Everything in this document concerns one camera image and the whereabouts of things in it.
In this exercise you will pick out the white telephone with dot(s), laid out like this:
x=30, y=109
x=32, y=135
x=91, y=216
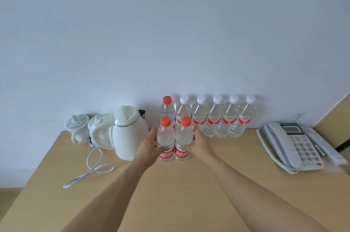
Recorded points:
x=287, y=144

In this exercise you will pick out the white electric kettle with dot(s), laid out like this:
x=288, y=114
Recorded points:
x=128, y=136

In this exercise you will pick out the person's left forearm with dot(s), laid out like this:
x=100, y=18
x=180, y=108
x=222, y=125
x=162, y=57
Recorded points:
x=109, y=199

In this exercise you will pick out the person's right hand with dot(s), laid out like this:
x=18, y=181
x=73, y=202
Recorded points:
x=202, y=148

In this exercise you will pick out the wooden table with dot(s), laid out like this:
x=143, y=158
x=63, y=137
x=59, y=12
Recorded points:
x=191, y=190

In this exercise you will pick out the bagged remote control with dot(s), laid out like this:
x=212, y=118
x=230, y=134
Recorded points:
x=325, y=144

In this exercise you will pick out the person's left hand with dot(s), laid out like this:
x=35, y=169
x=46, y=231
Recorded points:
x=146, y=152

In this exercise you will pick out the red cap water bottle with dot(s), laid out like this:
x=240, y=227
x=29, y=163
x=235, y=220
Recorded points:
x=183, y=133
x=166, y=109
x=165, y=133

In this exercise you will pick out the person's right forearm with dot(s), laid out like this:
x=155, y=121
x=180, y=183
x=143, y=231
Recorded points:
x=259, y=199

